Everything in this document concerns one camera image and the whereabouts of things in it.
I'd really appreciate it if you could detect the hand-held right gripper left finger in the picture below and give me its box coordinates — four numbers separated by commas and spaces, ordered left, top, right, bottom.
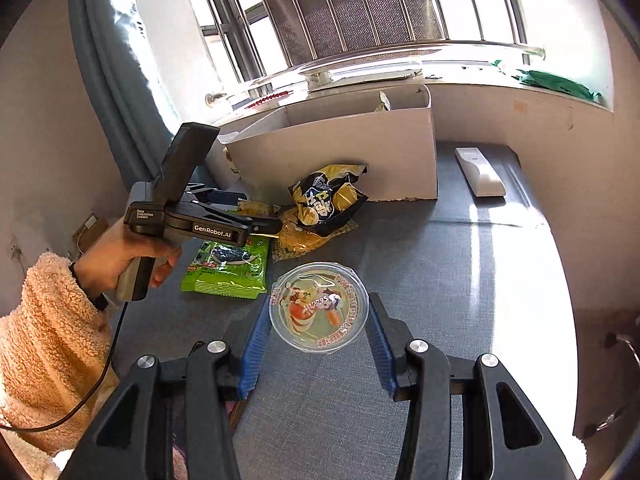
59, 292, 271, 480

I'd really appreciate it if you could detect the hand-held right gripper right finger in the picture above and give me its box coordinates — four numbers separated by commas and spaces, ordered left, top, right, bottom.
365, 292, 581, 480

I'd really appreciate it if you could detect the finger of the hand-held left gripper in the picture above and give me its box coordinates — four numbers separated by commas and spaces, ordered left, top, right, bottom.
182, 182, 248, 208
220, 207, 283, 236

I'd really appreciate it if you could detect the olive green snack packet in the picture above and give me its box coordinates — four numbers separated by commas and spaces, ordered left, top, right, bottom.
237, 200, 283, 218

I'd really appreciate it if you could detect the yellow snack packet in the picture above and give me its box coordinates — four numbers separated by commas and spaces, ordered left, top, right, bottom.
272, 207, 358, 261

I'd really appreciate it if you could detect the black yellow snack bag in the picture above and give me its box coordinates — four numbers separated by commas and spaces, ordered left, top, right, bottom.
288, 162, 370, 237

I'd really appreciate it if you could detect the green seaweed packet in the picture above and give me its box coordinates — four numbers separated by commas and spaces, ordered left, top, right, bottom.
181, 235, 271, 301

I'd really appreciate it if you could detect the clear jelly cup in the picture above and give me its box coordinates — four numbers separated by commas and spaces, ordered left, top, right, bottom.
268, 261, 369, 352

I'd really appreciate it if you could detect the white cardboard box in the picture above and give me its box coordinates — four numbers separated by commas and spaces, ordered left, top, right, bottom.
225, 84, 439, 211

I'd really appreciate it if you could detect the person's left hand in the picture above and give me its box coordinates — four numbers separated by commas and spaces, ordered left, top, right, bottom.
75, 220, 183, 306

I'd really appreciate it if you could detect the blue grey table mat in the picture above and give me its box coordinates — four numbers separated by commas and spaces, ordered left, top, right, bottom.
107, 142, 576, 480

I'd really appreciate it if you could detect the red beaded object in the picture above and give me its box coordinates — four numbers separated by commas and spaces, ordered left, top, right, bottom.
247, 91, 291, 108

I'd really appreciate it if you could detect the blue curtain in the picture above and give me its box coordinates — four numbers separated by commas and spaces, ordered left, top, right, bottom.
67, 0, 221, 201

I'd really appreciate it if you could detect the black wrist band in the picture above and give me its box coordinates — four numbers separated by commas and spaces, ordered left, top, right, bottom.
70, 262, 110, 310

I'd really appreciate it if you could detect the white remote control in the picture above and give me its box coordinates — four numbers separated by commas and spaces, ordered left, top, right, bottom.
454, 146, 507, 197

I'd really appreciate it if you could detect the metal window grille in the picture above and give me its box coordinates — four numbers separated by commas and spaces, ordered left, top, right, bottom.
192, 0, 546, 111

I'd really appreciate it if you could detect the grey hanging cloth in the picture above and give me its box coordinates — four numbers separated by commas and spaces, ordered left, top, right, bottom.
240, 0, 446, 63

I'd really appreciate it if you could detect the green cloth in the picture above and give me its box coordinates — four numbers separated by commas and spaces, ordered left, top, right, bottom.
492, 60, 603, 103

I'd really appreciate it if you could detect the black cable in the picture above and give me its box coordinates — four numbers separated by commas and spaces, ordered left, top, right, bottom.
0, 302, 128, 433

